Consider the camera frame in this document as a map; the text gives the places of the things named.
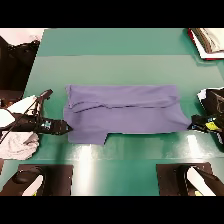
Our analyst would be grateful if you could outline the white garment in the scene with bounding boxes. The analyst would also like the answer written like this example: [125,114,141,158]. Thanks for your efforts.
[195,32,224,59]

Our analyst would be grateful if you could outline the pale pink garment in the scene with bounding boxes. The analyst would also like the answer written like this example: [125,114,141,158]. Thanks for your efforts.
[0,131,42,162]

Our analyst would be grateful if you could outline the purple T-shirt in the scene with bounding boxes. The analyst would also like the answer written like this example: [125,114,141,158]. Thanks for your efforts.
[63,83,193,146]

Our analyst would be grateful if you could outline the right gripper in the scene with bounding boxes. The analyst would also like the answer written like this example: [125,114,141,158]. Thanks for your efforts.
[187,114,210,133]

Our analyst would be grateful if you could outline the pale yellow garment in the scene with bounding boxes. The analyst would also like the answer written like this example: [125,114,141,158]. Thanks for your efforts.
[199,27,224,54]

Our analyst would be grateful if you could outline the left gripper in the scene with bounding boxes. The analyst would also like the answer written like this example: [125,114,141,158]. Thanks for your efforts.
[39,119,74,136]

